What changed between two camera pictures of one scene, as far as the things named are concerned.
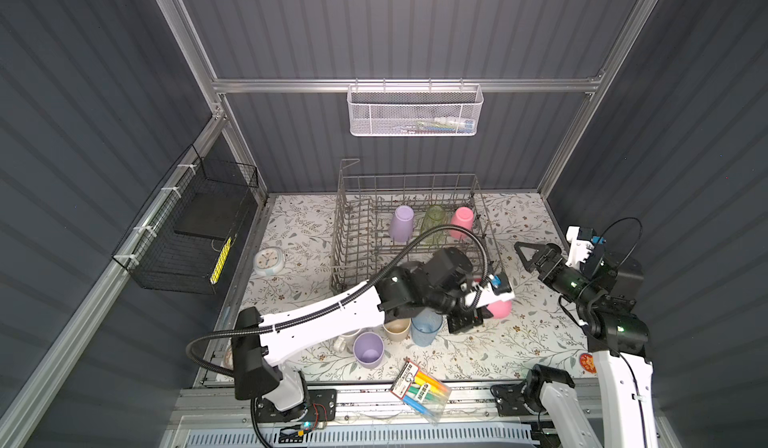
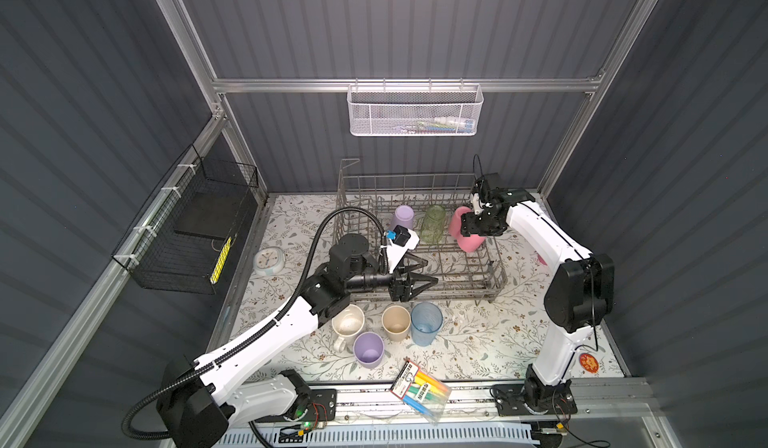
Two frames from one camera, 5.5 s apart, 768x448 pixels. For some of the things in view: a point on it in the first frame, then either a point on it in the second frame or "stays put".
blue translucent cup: [425, 325] stays put
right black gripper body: [567, 281] → [477, 224]
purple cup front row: [368, 349] stays put
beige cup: [397, 329] stays put
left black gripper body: [462, 317] → [396, 289]
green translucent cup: [435, 217] stays put
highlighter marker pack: [421, 391] stays put
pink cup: [463, 216] stays put
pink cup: [500, 309] → [471, 243]
